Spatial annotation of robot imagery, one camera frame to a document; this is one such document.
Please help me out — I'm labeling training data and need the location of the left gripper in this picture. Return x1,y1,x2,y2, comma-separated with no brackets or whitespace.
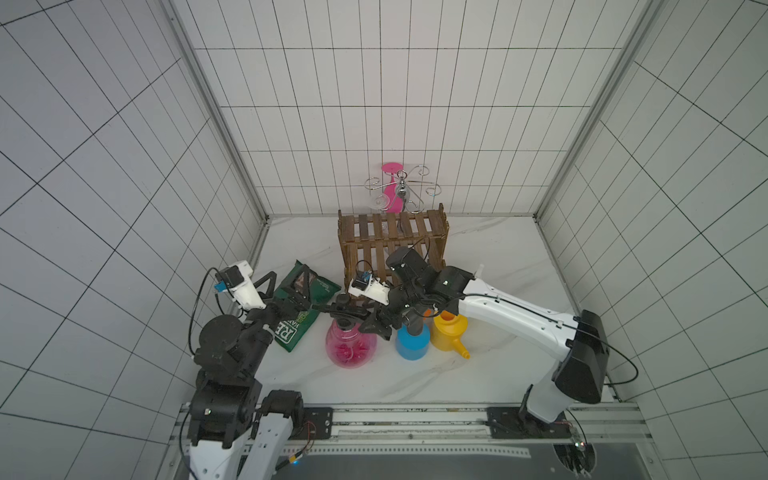
241,265,313,374

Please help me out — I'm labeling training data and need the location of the pink pressure sprayer bottle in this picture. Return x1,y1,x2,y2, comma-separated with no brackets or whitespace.
325,293,382,369

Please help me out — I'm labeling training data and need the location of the blue spray bottle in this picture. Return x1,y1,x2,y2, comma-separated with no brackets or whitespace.
395,309,433,361

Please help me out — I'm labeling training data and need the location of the yellow watering can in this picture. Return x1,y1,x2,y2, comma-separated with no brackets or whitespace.
430,311,470,359

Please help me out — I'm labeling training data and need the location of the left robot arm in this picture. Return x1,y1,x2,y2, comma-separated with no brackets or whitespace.
179,261,318,479

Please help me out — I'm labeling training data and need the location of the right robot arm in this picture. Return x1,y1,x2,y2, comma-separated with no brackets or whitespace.
318,247,610,423

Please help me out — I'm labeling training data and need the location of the wooden slatted shelf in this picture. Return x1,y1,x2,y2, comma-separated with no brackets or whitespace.
338,205,449,284

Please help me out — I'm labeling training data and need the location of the green chips bag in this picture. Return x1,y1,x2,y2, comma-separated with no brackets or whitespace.
275,260,341,352

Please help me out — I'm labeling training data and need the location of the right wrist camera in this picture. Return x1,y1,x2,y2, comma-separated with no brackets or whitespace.
347,271,390,305

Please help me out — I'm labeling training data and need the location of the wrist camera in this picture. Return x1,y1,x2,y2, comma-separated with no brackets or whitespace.
215,261,266,311
347,271,390,305

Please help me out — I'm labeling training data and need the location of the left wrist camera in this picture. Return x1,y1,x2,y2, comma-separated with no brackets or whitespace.
215,261,266,311

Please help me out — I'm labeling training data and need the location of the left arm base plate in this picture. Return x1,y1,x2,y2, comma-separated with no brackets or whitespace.
291,407,334,440

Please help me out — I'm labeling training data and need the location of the pink and wire stand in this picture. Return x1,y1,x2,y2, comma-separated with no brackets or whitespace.
364,162,442,214

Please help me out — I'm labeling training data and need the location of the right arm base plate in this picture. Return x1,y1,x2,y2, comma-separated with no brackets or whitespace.
485,406,572,441

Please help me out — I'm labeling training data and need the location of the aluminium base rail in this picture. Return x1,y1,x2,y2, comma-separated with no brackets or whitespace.
170,401,652,460

